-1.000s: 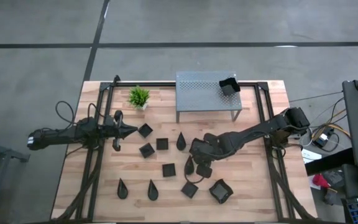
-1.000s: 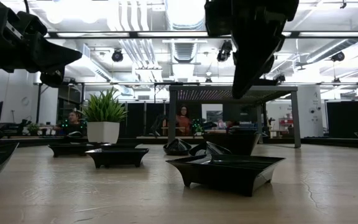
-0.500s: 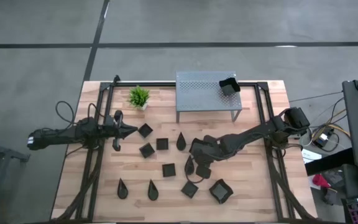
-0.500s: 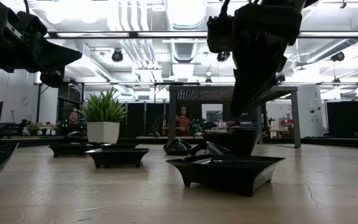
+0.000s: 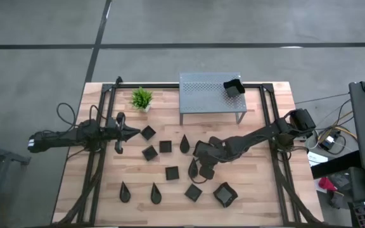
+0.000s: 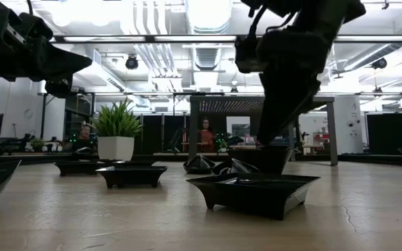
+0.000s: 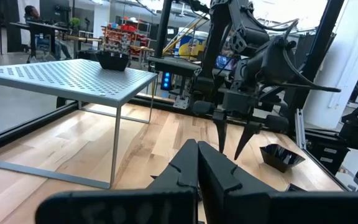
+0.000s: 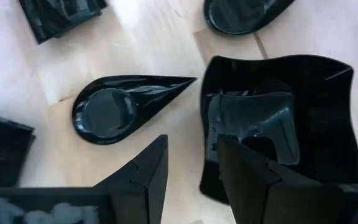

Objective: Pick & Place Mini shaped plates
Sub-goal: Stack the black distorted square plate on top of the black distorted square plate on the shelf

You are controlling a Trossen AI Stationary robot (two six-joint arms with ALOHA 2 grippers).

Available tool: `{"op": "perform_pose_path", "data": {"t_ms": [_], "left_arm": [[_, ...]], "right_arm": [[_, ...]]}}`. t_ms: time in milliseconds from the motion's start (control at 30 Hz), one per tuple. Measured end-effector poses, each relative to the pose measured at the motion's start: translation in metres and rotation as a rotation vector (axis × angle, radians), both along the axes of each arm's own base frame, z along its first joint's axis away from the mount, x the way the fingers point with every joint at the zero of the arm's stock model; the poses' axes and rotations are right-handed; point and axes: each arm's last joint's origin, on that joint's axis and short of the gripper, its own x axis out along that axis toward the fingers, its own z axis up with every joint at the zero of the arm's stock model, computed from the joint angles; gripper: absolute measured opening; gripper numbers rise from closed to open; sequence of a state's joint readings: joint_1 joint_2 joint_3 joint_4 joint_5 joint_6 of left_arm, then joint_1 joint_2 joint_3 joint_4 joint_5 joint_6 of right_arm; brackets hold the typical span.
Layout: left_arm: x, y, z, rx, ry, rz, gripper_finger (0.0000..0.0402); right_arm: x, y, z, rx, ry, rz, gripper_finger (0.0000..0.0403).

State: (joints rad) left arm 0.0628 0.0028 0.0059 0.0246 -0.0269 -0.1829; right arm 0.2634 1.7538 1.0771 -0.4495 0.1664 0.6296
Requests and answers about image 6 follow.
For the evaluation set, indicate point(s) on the white cylindrical column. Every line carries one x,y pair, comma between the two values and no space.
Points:
349,129

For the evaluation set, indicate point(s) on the black partition panel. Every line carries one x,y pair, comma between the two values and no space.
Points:
386,134

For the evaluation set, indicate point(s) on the black aluminium table frame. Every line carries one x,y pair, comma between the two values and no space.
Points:
368,159

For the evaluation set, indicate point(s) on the small square black plate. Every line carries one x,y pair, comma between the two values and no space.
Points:
105,161
131,178
77,169
253,200
136,162

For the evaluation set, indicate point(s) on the small background potted plant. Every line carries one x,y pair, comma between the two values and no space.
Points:
37,143

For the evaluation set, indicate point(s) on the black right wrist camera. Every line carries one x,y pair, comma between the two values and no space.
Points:
246,55

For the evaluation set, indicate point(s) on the grey perforated metal shelf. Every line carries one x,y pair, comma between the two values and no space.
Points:
215,99

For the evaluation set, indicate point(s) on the black ceiling spotlight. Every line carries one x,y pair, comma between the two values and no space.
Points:
131,62
379,63

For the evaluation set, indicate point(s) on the red storage rack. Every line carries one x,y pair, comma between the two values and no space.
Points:
321,137

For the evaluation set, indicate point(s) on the black background rig frame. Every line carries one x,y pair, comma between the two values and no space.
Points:
134,93

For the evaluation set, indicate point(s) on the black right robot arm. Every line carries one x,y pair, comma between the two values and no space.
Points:
319,14

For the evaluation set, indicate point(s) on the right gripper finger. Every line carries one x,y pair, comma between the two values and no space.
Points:
291,97
265,104

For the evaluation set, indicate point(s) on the green plant in white pot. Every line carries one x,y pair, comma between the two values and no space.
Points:
116,146

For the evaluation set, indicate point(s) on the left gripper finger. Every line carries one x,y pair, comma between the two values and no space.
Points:
66,59
68,72

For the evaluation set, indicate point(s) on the person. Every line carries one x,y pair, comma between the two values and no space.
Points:
85,134
206,137

